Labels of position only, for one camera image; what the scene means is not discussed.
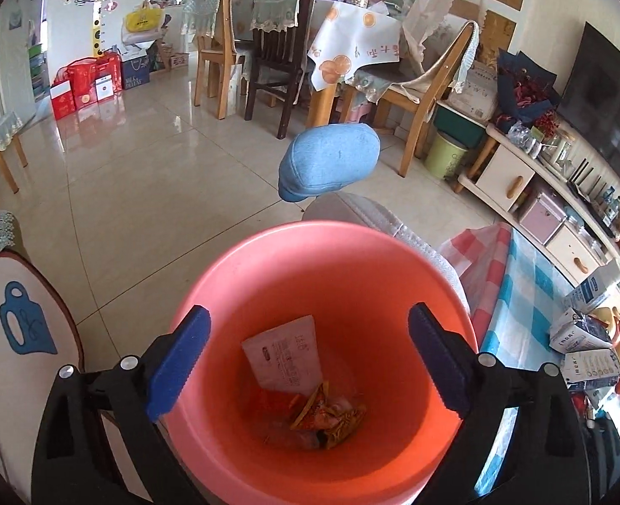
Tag cream cushion blue cup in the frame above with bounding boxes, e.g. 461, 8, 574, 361
0, 251, 84, 503

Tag blue cushioned stool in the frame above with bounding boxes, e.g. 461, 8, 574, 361
278, 123, 381, 203

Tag green waste bin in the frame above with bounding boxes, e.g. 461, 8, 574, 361
424, 131, 468, 179

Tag white cleaning wipes pack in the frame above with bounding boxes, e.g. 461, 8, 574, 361
241, 316, 324, 396

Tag white magic day pouch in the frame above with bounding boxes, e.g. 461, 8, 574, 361
560, 349, 620, 392

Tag dining table orange cloth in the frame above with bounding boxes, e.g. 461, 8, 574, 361
306, 0, 401, 128

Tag black television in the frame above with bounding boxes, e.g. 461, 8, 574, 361
557, 23, 620, 179

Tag yellow pear left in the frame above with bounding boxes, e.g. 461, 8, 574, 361
591, 307, 620, 343

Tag dark blue milk carton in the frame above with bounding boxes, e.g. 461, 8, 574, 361
563, 262, 620, 314

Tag checkered blue tablecloth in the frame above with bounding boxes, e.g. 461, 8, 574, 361
439, 222, 572, 370

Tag white cushioned seat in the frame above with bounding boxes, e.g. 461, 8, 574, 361
302, 191, 470, 311

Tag white milk carton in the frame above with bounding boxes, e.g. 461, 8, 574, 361
550, 308, 612, 354

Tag dark wooden chair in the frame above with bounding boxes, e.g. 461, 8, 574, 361
245, 0, 314, 139

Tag red yellow snack wrapper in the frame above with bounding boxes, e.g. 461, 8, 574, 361
262, 382, 367, 452

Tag pink storage box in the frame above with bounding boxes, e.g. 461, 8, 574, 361
519, 191, 567, 245

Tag wooden chair with cover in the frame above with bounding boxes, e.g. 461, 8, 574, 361
338, 0, 482, 177

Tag light wooden chair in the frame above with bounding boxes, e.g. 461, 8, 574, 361
184, 0, 253, 120

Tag pink plastic bucket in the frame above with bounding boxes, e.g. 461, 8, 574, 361
165, 221, 475, 504

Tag red gift boxes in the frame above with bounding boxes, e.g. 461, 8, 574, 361
50, 51, 122, 121

